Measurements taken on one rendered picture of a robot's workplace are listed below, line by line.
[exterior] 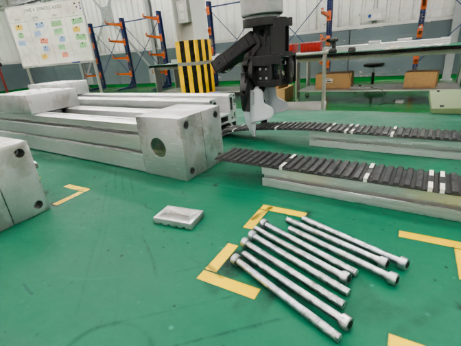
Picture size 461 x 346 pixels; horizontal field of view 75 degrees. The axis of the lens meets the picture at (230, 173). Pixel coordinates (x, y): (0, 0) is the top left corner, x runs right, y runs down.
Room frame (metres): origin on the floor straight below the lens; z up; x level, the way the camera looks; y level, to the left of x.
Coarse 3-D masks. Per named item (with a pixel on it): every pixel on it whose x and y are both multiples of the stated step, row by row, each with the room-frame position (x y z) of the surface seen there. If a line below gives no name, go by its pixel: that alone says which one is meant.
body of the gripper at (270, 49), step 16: (272, 16) 0.57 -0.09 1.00; (256, 32) 0.59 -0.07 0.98; (272, 32) 0.57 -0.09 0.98; (288, 32) 0.57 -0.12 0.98; (256, 48) 0.59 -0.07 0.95; (272, 48) 0.57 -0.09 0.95; (288, 48) 0.57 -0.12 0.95; (256, 64) 0.57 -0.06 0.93; (272, 64) 0.57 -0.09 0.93; (288, 64) 0.58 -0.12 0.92; (256, 80) 0.59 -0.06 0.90; (272, 80) 0.55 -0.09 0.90; (288, 80) 0.58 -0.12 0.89
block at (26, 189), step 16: (0, 144) 0.35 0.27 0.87; (16, 144) 0.35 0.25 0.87; (0, 160) 0.33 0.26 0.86; (16, 160) 0.35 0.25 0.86; (32, 160) 0.36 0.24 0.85; (0, 176) 0.33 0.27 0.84; (16, 176) 0.34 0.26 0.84; (32, 176) 0.35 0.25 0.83; (0, 192) 0.32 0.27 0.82; (16, 192) 0.34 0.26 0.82; (32, 192) 0.35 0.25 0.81; (0, 208) 0.32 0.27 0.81; (16, 208) 0.33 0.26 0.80; (32, 208) 0.34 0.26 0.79; (48, 208) 0.36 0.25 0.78; (0, 224) 0.31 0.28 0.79
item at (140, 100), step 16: (80, 96) 1.01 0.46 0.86; (96, 96) 0.96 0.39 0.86; (112, 96) 0.91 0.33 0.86; (128, 96) 0.87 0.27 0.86; (144, 96) 0.83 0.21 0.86; (160, 96) 0.80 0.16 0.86; (176, 96) 0.77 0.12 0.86; (192, 96) 0.74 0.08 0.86; (208, 96) 0.71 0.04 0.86; (224, 96) 0.69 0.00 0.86; (224, 112) 0.69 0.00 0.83
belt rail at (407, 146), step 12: (312, 132) 0.53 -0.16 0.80; (324, 132) 0.51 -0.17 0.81; (336, 132) 0.50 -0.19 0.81; (312, 144) 0.53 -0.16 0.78; (324, 144) 0.51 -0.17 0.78; (336, 144) 0.50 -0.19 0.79; (348, 144) 0.49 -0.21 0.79; (360, 144) 0.48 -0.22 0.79; (372, 144) 0.48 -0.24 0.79; (384, 144) 0.46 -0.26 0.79; (396, 144) 0.46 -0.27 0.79; (408, 144) 0.45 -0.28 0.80; (420, 144) 0.43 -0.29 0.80; (432, 144) 0.42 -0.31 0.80; (444, 144) 0.41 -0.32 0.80; (456, 144) 0.41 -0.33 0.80; (420, 156) 0.43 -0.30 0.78; (432, 156) 0.42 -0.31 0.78; (444, 156) 0.41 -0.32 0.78; (456, 156) 0.40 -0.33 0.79
